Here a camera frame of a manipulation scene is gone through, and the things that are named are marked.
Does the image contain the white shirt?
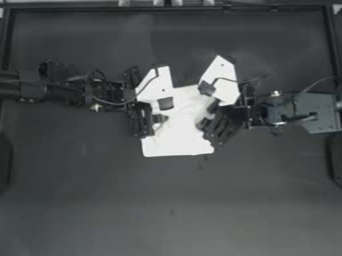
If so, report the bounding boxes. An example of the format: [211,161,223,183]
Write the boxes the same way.
[134,83,217,158]

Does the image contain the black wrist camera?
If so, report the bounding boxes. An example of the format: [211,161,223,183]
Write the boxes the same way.
[197,80,217,97]
[156,97,177,111]

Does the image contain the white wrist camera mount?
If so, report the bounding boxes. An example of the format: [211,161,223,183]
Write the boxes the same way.
[133,65,180,113]
[197,54,241,108]

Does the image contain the black metal frame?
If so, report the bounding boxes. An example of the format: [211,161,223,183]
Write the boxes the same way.
[0,1,342,84]

